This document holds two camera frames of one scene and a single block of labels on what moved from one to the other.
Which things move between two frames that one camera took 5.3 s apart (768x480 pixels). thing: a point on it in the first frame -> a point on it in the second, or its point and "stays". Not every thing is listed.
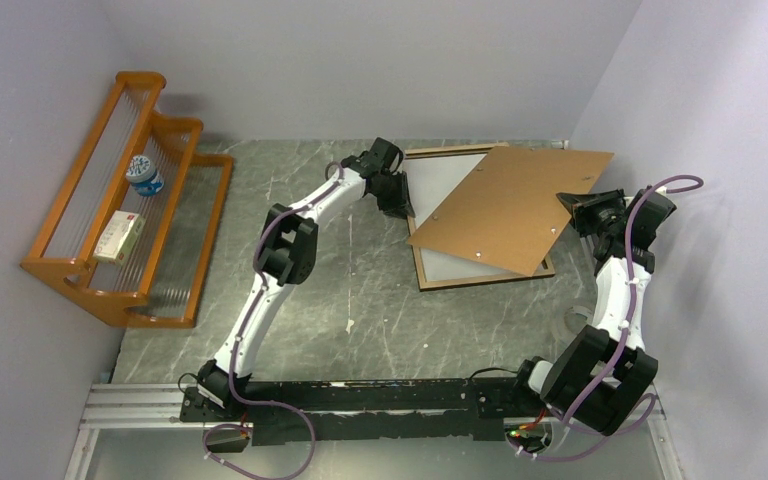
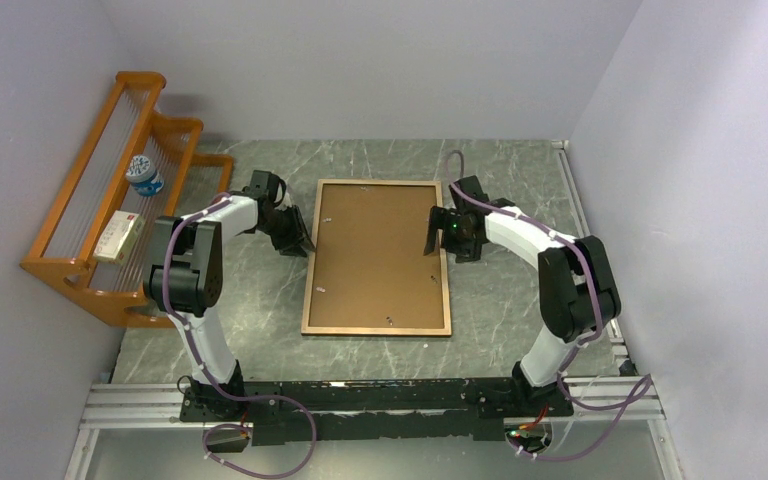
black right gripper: [584, 205] -> [439, 219]
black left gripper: [398, 207] -> [289, 245]
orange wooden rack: [135, 235] stays
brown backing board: [507, 211] -> [370, 270]
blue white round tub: [143, 177] stays
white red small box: [119, 237] stays
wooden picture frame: [544, 269] -> [446, 331]
